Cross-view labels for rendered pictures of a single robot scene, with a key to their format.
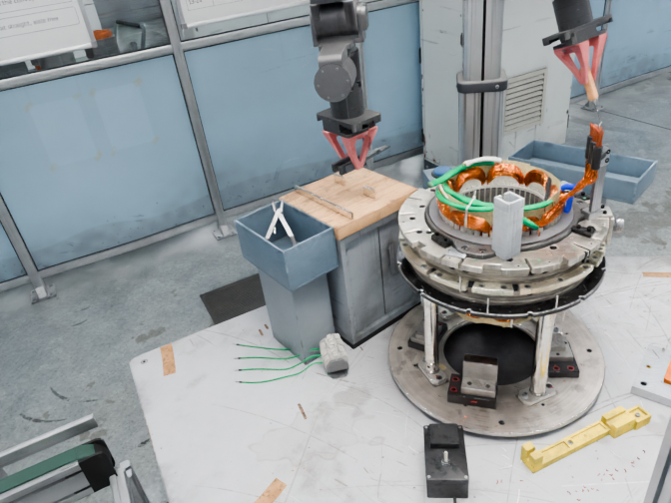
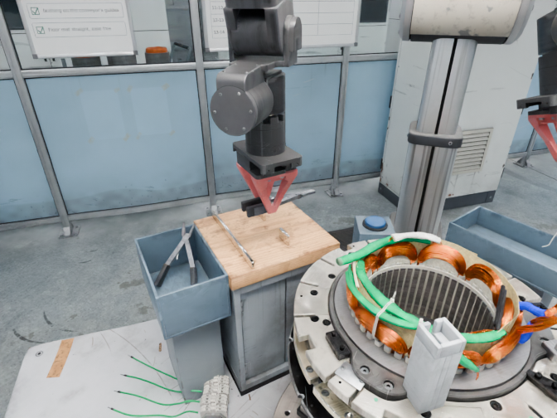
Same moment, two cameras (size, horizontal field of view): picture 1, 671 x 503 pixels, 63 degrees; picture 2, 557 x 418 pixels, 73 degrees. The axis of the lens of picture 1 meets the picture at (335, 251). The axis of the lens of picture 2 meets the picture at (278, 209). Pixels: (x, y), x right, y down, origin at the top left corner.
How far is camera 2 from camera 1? 0.43 m
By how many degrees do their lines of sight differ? 6
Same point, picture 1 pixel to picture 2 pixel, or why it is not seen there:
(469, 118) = (415, 169)
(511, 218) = (440, 365)
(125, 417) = not seen: hidden behind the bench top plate
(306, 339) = (187, 381)
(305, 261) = (186, 309)
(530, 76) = (477, 132)
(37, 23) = (94, 30)
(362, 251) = (263, 302)
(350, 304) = (242, 354)
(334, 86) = (234, 115)
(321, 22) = (237, 33)
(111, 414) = not seen: hidden behind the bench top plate
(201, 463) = not seen: outside the picture
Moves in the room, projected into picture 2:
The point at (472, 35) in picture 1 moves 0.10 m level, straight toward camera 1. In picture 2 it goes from (433, 85) to (430, 97)
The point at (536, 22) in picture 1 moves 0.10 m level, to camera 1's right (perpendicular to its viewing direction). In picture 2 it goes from (491, 89) to (507, 90)
